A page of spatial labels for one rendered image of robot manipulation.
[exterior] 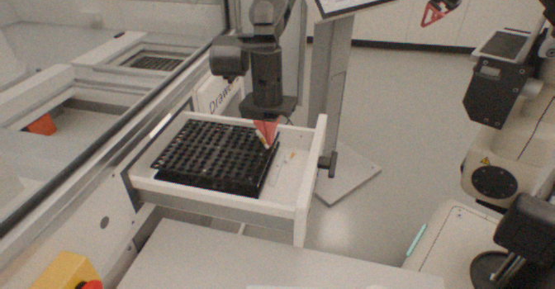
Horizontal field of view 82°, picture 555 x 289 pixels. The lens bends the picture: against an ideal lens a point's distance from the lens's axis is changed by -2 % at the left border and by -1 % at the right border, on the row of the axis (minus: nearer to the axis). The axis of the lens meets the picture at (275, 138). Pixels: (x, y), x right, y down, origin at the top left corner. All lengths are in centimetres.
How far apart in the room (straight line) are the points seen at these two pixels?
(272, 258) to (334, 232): 103
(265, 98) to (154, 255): 38
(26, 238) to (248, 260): 36
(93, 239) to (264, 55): 42
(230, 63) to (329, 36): 100
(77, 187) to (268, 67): 35
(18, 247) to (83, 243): 12
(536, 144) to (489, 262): 63
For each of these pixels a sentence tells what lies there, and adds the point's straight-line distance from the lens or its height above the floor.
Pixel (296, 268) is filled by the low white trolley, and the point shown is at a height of 76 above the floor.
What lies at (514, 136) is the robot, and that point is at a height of 87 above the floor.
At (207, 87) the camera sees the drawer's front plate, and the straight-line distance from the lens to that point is 87.
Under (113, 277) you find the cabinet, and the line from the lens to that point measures 75.
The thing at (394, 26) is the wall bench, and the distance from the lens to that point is 371.
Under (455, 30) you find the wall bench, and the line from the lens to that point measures 386.
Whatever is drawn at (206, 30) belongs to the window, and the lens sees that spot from 93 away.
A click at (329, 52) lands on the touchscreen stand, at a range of 156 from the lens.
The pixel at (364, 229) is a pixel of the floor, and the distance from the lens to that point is 172.
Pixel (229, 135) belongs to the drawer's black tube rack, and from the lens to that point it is 72.
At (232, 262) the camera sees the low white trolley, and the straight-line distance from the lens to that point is 67.
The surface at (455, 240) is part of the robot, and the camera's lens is 145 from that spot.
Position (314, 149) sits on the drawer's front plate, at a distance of 64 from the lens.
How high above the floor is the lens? 132
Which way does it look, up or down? 37 degrees down
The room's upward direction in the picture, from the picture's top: straight up
